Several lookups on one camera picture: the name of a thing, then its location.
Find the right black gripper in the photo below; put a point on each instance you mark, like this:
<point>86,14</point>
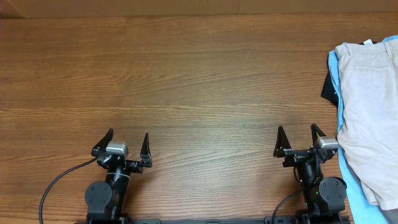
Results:
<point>282,149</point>

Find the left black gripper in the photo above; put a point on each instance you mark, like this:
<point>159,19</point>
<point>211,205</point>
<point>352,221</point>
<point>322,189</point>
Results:
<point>145,155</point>

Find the beige shorts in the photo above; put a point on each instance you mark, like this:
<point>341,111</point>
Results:
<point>370,146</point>

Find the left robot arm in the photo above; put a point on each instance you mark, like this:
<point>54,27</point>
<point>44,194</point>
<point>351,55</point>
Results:
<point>105,199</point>

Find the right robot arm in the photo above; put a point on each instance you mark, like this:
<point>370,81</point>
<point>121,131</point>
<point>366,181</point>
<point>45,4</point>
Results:
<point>324,196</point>

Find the light blue t-shirt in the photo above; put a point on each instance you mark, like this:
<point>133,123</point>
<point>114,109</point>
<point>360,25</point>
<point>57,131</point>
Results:
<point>361,209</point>

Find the grey shorts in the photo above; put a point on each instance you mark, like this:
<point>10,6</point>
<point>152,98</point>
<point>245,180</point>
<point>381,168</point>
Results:
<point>389,215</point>

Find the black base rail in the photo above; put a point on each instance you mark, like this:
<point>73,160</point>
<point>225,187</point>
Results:
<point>265,220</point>

